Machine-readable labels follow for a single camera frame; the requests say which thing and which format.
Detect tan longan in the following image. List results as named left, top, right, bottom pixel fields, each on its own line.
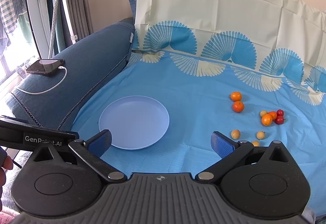
left=256, top=131, right=265, bottom=140
left=252, top=141, right=260, bottom=147
left=231, top=129, right=241, bottom=140
left=260, top=110, right=268, bottom=117

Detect orange mandarin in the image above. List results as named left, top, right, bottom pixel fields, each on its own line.
left=232, top=100, right=245, bottom=113
left=230, top=92, right=242, bottom=102

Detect orange kumquat front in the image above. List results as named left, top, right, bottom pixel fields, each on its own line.
left=261, top=114, right=273, bottom=126

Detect red cherry tomato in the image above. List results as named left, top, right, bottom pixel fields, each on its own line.
left=277, top=109, right=284, bottom=116
left=274, top=115, right=285, bottom=125

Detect small orange kumquat back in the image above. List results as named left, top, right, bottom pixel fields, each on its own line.
left=268, top=111, right=277, bottom=120

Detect person's left hand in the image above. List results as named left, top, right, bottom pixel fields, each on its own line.
left=0, top=148, right=13, bottom=196

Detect tan longan in cluster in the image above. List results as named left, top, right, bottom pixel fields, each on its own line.
left=260, top=110, right=268, bottom=117

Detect light blue round plate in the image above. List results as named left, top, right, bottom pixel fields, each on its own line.
left=98, top=96, right=170, bottom=150

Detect blue denim sofa armrest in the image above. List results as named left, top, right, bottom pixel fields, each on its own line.
left=5, top=18, right=134, bottom=131

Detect black smartphone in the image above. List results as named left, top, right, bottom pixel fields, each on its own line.
left=26, top=59, right=65, bottom=76

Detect blue patterned bed sheet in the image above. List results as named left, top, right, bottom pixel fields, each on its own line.
left=72, top=0, right=325, bottom=216

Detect hanging checked clothes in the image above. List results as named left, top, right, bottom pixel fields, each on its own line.
left=1, top=0, right=31, bottom=49

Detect grey curtain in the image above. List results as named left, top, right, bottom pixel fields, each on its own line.
left=65, top=0, right=93, bottom=42

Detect white charging cable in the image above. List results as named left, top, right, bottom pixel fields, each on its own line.
left=15, top=66, right=68, bottom=95

